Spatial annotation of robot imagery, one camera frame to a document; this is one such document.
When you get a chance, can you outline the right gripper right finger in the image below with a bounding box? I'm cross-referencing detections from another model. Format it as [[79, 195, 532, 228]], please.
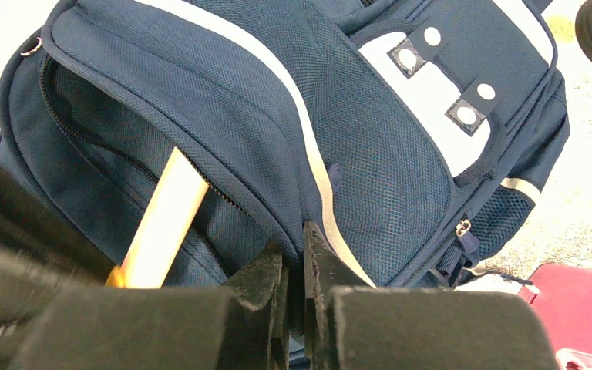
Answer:
[[303, 222, 557, 369]]

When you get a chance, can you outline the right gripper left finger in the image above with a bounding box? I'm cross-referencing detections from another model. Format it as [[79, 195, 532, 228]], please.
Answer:
[[12, 244, 288, 369]]

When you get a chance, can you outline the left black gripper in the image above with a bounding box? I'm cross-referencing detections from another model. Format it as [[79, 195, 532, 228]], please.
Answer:
[[0, 167, 114, 369]]

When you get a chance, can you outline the orange pink highlighter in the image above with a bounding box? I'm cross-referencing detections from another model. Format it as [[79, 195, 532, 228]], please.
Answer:
[[105, 147, 208, 289]]

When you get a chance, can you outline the navy blue student backpack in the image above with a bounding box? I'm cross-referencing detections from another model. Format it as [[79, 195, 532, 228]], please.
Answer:
[[0, 1, 570, 369]]

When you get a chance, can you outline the pink pencil case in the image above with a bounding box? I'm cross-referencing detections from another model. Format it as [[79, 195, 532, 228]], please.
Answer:
[[518, 264, 592, 369]]

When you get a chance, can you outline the floral table cloth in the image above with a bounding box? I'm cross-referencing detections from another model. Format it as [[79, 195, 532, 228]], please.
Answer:
[[0, 1, 592, 278]]

